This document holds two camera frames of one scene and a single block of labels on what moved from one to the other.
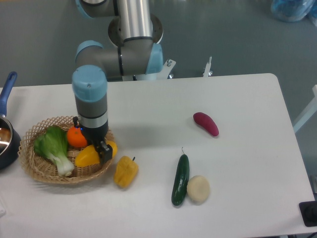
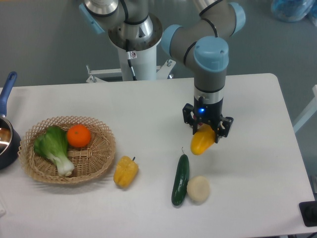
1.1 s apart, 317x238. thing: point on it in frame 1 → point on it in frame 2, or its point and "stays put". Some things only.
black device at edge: [308, 211] stays put
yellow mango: [88, 156] → [202, 139]
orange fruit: [76, 138] stays put
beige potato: [198, 189] stays put
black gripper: [95, 136] → [208, 113]
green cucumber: [181, 179] stays put
